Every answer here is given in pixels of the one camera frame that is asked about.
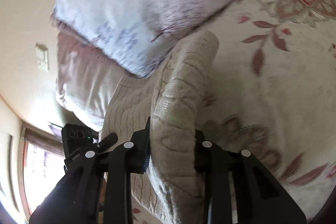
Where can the floral bedspread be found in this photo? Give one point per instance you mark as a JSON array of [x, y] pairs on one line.
[[275, 82]]

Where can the person's left forearm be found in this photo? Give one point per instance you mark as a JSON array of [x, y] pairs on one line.
[[57, 200]]

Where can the window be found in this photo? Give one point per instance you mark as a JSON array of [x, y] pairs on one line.
[[39, 161]]

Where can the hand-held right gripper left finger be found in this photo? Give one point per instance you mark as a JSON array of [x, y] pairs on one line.
[[146, 161]]

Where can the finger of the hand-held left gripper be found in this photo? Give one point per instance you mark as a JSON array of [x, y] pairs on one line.
[[107, 142]]

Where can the white wall switch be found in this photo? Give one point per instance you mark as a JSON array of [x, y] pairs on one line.
[[42, 57]]

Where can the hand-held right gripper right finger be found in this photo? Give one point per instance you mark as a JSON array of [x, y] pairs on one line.
[[202, 154]]

